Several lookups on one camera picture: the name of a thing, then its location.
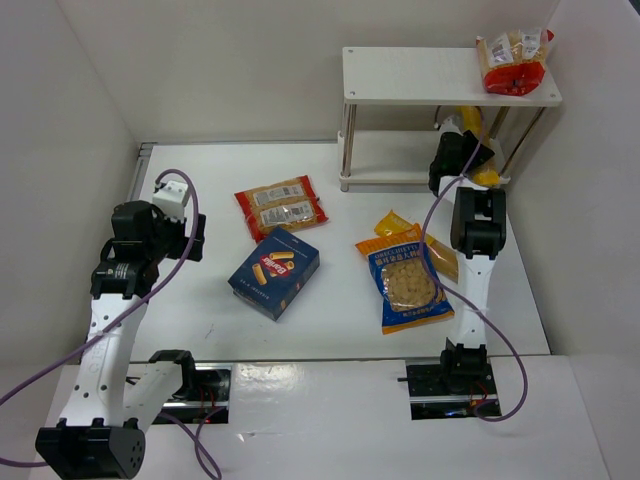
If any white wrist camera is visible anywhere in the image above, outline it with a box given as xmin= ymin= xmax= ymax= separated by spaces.
xmin=434 ymin=114 xmax=464 ymax=135
xmin=152 ymin=180 xmax=190 ymax=223

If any red clear macaroni bag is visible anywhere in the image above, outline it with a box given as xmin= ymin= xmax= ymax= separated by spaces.
xmin=234 ymin=175 xmax=329 ymax=243

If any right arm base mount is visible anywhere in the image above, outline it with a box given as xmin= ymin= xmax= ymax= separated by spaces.
xmin=397 ymin=363 xmax=502 ymax=420

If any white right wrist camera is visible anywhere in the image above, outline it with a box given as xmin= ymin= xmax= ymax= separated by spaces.
xmin=434 ymin=114 xmax=464 ymax=135

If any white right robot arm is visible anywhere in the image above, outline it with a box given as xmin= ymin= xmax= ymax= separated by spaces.
xmin=429 ymin=131 xmax=506 ymax=393

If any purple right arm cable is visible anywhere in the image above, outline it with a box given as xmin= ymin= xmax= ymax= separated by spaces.
xmin=419 ymin=105 xmax=530 ymax=424

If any blue Barilla pasta box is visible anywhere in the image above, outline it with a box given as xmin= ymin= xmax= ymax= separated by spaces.
xmin=228 ymin=227 xmax=320 ymax=321

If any blue orange orecchiette bag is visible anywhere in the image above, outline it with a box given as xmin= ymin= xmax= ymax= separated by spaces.
xmin=356 ymin=226 xmax=454 ymax=334

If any red pasta bag on shelf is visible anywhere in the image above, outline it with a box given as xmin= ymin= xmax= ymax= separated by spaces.
xmin=476 ymin=28 xmax=555 ymax=97

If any yellow spaghetti bag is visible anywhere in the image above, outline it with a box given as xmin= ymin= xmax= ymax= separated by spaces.
xmin=459 ymin=106 xmax=500 ymax=187
xmin=374 ymin=210 xmax=459 ymax=283

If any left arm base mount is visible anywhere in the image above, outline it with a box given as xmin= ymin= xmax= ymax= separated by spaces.
xmin=124 ymin=363 xmax=233 ymax=426

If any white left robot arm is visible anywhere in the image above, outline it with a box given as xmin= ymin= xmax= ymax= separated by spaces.
xmin=35 ymin=200 xmax=206 ymax=479

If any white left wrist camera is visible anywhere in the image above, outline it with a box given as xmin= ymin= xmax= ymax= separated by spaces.
xmin=152 ymin=180 xmax=190 ymax=223

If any white two-tier shelf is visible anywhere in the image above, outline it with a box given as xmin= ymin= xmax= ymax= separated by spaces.
xmin=338 ymin=47 xmax=562 ymax=191

